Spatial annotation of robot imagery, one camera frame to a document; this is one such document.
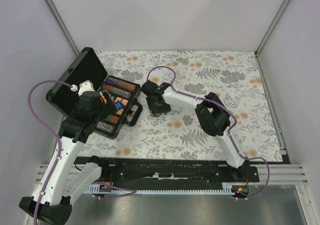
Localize blue small blind button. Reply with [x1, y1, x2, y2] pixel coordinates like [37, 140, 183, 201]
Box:
[114, 101, 124, 111]

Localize red Texas Holdem card deck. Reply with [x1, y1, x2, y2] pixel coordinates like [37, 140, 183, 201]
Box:
[114, 97, 129, 116]

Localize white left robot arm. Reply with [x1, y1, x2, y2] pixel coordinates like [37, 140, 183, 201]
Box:
[19, 90, 116, 225]

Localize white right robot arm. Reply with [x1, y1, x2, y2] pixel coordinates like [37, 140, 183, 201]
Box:
[141, 82, 248, 182]

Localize black poker set case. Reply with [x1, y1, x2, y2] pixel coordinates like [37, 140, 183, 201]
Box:
[46, 47, 143, 139]

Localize red purple chip row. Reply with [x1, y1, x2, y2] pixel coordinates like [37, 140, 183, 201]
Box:
[105, 77, 136, 92]

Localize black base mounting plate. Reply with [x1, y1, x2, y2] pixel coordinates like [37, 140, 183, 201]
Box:
[75, 156, 260, 191]

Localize floral patterned table mat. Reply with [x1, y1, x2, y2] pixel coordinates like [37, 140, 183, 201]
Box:
[79, 50, 283, 162]

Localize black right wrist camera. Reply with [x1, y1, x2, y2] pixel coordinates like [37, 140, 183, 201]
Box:
[141, 80, 171, 97]

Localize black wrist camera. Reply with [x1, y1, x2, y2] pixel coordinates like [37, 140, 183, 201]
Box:
[141, 80, 171, 97]
[78, 91, 100, 111]

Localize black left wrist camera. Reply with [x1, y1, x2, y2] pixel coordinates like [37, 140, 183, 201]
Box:
[78, 91, 100, 111]

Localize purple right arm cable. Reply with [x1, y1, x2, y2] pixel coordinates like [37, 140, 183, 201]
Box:
[146, 66, 270, 201]

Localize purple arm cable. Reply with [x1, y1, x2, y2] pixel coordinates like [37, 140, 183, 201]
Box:
[27, 80, 137, 225]
[146, 66, 270, 201]

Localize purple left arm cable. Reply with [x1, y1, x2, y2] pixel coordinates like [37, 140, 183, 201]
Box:
[27, 80, 137, 225]

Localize white slotted cable duct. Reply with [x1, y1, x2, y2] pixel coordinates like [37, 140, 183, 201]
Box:
[83, 183, 237, 195]

